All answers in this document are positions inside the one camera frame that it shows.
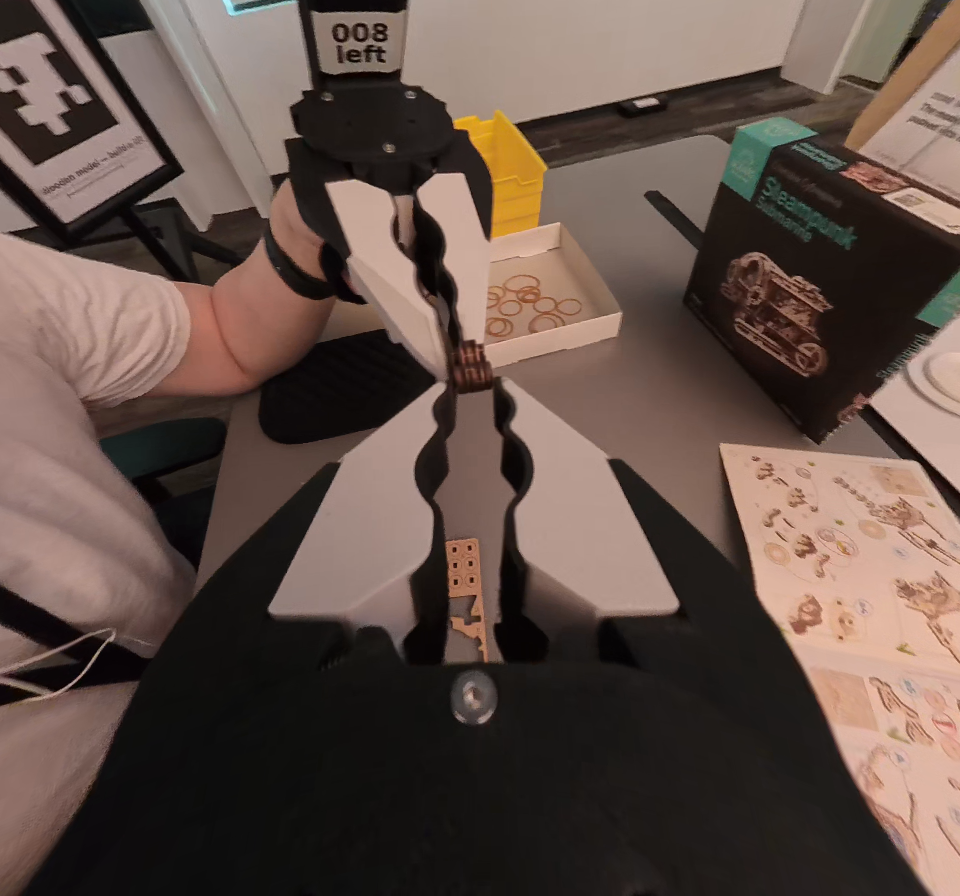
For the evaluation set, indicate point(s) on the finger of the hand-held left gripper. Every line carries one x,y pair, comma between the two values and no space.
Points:
469,250
375,250

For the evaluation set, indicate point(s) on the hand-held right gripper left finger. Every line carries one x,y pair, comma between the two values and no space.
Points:
352,543

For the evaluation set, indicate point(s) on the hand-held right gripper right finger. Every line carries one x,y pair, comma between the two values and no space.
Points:
592,543

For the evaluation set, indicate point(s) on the small dark wooden gear part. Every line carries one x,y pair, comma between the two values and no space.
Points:
471,369

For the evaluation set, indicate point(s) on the person's left forearm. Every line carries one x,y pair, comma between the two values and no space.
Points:
270,333

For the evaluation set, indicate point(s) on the black model kit box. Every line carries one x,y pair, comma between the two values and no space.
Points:
787,273

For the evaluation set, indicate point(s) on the person's left hand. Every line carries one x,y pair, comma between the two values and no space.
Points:
289,224

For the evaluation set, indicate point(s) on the pile of tan rubber bands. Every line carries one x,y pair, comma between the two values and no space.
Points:
529,303

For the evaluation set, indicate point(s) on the nested yellow plastic bins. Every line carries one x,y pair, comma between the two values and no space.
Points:
517,168

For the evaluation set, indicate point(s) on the laser-cut wooden part sheet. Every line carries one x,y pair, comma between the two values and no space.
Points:
459,588

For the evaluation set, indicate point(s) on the white cardboard tray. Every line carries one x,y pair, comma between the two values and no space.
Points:
592,288

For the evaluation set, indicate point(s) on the black easel stand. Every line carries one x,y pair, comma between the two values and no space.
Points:
172,243

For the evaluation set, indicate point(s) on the black flat strip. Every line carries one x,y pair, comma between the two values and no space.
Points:
675,217

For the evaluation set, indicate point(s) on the black floor device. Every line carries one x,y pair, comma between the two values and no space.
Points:
643,106

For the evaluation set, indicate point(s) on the illustrated assembly booklet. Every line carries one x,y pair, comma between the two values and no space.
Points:
840,536

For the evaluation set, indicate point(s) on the white t-shirt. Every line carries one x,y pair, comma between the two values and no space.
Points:
75,423

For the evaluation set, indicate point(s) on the framed black white marker sign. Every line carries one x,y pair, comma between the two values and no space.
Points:
60,85

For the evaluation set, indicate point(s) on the white paper sheet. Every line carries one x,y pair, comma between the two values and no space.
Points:
900,416

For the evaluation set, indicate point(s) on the white round plate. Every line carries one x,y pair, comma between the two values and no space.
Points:
941,382

